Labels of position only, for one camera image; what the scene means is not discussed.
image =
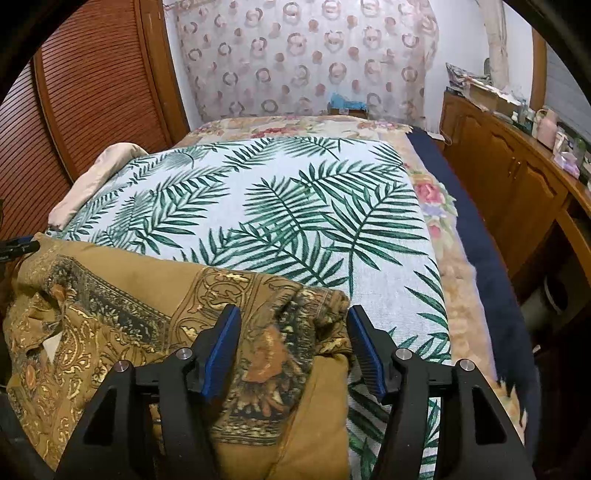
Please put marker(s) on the floral cushion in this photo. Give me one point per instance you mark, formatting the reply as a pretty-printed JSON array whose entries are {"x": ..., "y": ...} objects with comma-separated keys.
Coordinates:
[{"x": 461, "y": 76}]

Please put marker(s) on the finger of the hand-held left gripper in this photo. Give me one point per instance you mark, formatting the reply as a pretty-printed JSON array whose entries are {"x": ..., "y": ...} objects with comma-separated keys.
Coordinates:
[{"x": 21, "y": 247}]

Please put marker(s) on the green bottle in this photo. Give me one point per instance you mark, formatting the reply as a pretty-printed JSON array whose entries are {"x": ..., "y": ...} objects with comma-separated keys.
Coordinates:
[{"x": 579, "y": 147}]

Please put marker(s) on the brown patterned shirt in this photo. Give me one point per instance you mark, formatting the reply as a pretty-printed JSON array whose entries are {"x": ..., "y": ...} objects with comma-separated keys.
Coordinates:
[{"x": 138, "y": 286}]

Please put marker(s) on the flat cardboard box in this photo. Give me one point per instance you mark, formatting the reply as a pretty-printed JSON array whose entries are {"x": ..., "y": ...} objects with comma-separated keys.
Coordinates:
[{"x": 489, "y": 99}]

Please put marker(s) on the beige window curtain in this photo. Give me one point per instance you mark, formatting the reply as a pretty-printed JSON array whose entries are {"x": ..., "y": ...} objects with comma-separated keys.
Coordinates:
[{"x": 496, "y": 46}]

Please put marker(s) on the grey window blind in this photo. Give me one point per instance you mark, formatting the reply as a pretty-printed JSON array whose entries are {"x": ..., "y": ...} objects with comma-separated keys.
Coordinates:
[{"x": 570, "y": 97}]

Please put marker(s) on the grey round bin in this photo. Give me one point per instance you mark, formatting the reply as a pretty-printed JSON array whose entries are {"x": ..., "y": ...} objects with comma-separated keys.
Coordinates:
[{"x": 540, "y": 304}]

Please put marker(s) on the beige pillow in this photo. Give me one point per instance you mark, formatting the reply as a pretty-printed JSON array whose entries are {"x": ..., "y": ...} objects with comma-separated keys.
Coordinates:
[{"x": 101, "y": 175}]

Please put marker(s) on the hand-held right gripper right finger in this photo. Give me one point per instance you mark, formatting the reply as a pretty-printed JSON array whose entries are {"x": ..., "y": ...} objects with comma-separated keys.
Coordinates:
[{"x": 367, "y": 355}]

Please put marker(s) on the green leaf print blanket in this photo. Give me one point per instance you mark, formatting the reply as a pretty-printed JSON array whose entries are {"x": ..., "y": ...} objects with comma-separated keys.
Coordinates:
[{"x": 286, "y": 207}]

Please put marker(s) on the floral blanket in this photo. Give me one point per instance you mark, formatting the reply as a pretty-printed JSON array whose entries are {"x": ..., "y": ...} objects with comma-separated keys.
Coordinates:
[{"x": 434, "y": 194}]

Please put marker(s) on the brown cardboard box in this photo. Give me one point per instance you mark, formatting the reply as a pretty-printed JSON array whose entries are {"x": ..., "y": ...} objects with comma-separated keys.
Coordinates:
[{"x": 348, "y": 112}]

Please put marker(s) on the small lilac bag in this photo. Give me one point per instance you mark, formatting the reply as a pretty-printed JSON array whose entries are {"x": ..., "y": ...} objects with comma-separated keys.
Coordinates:
[{"x": 568, "y": 162}]

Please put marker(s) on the navy blue bed sheet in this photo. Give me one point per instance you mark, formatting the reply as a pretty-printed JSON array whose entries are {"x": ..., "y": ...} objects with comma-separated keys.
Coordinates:
[{"x": 480, "y": 258}]

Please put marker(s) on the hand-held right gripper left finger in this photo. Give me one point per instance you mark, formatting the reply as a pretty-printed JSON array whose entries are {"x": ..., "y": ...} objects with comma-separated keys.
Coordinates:
[{"x": 221, "y": 355}]

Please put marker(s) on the long wooden cabinet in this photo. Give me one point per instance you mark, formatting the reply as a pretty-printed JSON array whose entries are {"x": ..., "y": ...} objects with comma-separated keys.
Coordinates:
[{"x": 508, "y": 170}]

